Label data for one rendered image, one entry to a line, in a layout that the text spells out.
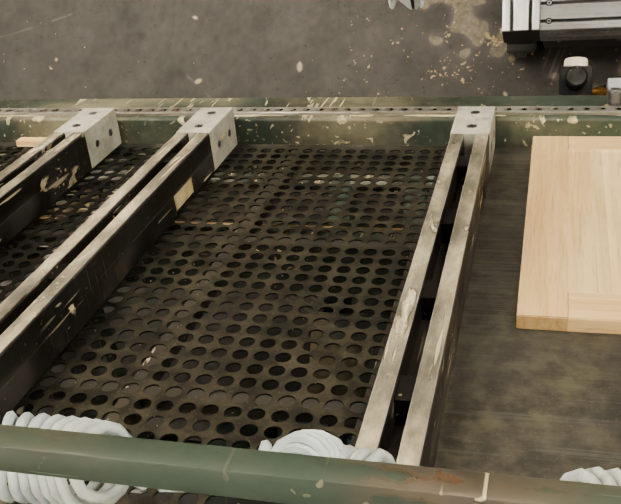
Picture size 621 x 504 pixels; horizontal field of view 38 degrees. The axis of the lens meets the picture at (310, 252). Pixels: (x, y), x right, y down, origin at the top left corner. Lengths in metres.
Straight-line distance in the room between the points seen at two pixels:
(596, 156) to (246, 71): 1.40
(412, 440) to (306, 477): 0.32
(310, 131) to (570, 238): 0.58
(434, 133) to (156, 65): 1.36
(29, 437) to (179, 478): 0.10
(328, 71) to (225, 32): 0.34
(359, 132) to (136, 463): 1.15
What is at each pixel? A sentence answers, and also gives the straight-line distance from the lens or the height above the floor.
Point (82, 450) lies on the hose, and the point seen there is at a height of 1.96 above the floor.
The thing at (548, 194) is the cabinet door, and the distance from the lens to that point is 1.35.
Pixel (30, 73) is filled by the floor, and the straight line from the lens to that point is 2.97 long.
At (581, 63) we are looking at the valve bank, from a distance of 1.75.
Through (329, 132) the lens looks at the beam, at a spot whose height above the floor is 0.89.
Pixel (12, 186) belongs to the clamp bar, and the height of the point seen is 1.22.
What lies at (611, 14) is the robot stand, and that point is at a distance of 2.32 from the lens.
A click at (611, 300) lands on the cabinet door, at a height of 1.33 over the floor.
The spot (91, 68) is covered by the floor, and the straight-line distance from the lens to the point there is 2.87.
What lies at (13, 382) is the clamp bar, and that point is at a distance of 1.04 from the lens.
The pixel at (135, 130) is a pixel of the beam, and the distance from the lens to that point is 1.74.
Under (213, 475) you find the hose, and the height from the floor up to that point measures 1.96.
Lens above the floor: 2.42
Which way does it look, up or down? 75 degrees down
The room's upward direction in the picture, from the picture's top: 73 degrees counter-clockwise
